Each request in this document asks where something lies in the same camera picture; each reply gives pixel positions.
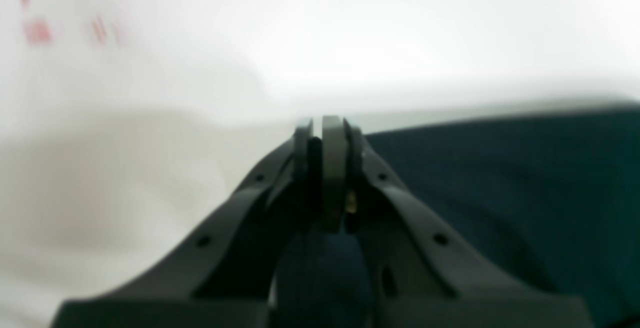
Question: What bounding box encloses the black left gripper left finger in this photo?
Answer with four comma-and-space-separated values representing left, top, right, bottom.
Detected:
52, 118, 314, 328

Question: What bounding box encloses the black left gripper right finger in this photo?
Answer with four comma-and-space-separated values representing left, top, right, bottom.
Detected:
321, 115, 593, 328

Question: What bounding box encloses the black T-shirt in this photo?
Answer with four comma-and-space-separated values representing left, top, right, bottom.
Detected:
272, 105, 640, 328

